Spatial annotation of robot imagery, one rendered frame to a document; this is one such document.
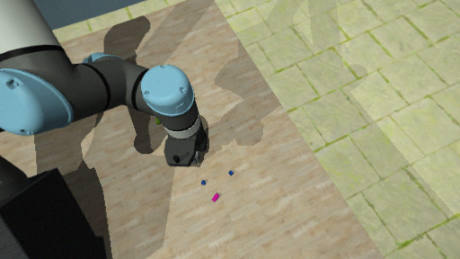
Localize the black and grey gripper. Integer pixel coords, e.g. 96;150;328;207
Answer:
162;114;208;167

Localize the magenta rectangular block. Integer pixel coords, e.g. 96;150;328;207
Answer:
212;193;219;202

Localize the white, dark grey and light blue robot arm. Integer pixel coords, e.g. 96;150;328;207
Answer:
0;0;199;201

